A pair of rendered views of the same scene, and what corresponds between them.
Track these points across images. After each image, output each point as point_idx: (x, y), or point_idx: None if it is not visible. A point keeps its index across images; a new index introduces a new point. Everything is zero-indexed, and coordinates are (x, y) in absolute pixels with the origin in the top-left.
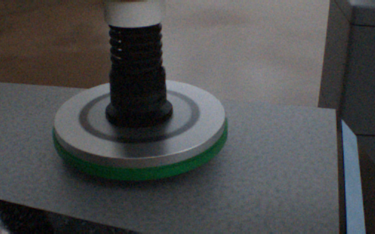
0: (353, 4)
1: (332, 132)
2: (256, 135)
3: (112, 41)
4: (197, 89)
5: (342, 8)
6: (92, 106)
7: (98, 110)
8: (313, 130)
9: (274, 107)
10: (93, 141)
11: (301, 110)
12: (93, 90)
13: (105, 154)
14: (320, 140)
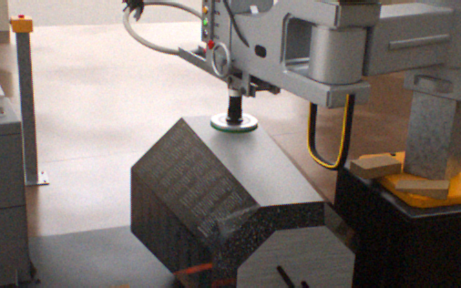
0: (16, 121)
1: (197, 116)
2: (210, 122)
3: (240, 100)
4: (213, 117)
5: None
6: (238, 124)
7: (239, 123)
8: (199, 118)
9: (189, 122)
10: (252, 120)
11: (188, 119)
12: (230, 126)
13: (255, 118)
14: (203, 117)
